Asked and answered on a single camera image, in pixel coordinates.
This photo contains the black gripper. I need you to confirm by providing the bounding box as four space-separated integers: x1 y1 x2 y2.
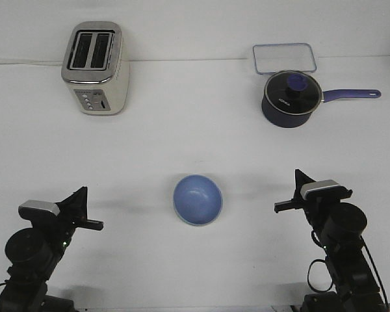
274 169 352 213
57 186 103 242

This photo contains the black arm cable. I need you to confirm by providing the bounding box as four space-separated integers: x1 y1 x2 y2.
305 233 389 306

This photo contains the silver two-slot toaster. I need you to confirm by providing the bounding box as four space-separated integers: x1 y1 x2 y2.
61 21 130 116

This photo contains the glass pot lid blue knob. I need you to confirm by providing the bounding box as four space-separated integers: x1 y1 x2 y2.
264 70 322 116

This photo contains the dark blue saucepan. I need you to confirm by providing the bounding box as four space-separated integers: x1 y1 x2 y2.
261 89 382 128

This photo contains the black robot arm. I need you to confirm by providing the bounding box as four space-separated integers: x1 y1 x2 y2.
0 187 103 311
274 169 389 311

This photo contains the clear blue-rimmed container lid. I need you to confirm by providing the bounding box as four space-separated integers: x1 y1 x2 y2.
252 43 317 75

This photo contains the blue bowl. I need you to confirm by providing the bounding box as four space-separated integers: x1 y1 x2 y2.
172 175 223 226

